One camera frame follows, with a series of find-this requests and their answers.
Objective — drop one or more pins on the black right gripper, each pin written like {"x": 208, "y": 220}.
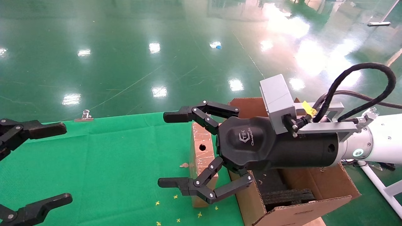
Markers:
{"x": 251, "y": 147}

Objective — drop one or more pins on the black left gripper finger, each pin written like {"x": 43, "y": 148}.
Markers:
{"x": 44, "y": 129}
{"x": 37, "y": 208}

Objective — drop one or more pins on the small cardboard box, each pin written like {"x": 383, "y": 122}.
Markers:
{"x": 199, "y": 163}

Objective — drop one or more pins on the small cardboard scrap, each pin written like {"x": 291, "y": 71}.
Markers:
{"x": 184, "y": 165}

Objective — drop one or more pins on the large open cardboard carton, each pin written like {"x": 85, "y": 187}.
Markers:
{"x": 314, "y": 182}

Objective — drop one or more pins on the silver binder clip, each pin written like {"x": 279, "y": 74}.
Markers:
{"x": 84, "y": 116}

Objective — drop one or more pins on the green table cloth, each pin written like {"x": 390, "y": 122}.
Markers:
{"x": 110, "y": 163}

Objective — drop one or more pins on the black foam block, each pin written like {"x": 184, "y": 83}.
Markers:
{"x": 287, "y": 197}

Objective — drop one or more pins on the white metal stand leg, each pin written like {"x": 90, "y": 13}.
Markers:
{"x": 377, "y": 183}

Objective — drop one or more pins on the white metal floor bar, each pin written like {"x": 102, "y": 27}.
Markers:
{"x": 378, "y": 23}

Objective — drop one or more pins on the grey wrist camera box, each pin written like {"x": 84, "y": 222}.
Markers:
{"x": 276, "y": 97}

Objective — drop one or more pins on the grey metal camera bracket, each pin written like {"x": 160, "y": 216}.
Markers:
{"x": 326, "y": 127}

